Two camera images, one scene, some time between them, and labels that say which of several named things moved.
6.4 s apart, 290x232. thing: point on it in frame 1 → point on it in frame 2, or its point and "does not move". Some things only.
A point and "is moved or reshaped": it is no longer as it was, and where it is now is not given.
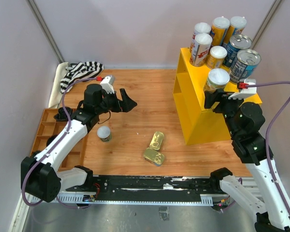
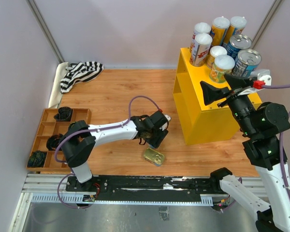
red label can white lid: [201, 27] does not move
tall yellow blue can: [237, 25] does not move
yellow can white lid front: [217, 79] is moved or reshaped
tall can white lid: [220, 25] does not move
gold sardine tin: [157, 140] is moved or reshaped
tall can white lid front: [201, 45] does not move
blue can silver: [244, 65] does not move
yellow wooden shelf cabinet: [200, 125] does not move
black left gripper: [126, 104] → [156, 142]
